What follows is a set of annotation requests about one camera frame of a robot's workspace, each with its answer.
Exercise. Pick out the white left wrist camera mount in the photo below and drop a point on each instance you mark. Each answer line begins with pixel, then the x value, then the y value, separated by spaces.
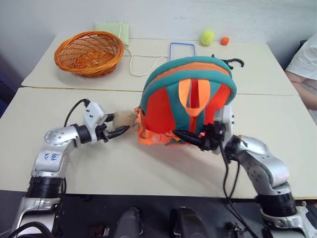
pixel 93 111

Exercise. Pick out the black plastic hook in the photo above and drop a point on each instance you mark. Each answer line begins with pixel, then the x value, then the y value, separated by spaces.
pixel 235 60

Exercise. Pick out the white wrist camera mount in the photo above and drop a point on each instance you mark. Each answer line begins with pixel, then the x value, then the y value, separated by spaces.
pixel 93 111
pixel 226 116

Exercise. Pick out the small orange ball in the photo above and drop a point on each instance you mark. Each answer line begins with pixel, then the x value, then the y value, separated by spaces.
pixel 225 41

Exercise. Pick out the blue-rimmed white rectangular lid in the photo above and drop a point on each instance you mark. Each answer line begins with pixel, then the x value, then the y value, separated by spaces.
pixel 182 50

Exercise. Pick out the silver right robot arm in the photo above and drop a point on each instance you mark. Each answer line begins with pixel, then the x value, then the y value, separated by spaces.
pixel 260 153

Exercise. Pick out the beige fuzzy block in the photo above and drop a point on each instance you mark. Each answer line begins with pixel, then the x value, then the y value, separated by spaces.
pixel 123 120

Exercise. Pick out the yellow tennis ball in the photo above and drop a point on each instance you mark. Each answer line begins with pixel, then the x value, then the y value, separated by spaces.
pixel 207 37

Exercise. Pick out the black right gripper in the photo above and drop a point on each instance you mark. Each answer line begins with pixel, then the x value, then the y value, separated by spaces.
pixel 210 137

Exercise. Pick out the orange wicker basket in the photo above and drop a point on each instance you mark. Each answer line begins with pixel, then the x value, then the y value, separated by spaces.
pixel 86 54

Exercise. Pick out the light green cloth pouch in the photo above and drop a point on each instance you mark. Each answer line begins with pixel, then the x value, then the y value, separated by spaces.
pixel 109 27

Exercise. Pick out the person in white shirt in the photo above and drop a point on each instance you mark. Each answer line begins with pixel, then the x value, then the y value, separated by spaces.
pixel 305 59

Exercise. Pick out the person's bare forearm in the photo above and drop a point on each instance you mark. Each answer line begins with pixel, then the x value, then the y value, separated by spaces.
pixel 301 78

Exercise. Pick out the orange and teal backpack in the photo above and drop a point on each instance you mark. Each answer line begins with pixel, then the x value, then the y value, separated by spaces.
pixel 158 109

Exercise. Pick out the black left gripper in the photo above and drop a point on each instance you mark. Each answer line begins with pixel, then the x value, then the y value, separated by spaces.
pixel 102 132

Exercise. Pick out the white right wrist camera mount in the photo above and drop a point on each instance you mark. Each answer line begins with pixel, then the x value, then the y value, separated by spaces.
pixel 226 116

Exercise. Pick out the dark rounded shape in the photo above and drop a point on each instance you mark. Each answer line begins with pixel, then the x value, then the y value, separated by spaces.
pixel 130 223
pixel 188 223

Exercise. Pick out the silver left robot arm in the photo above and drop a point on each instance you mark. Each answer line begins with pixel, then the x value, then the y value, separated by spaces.
pixel 59 136

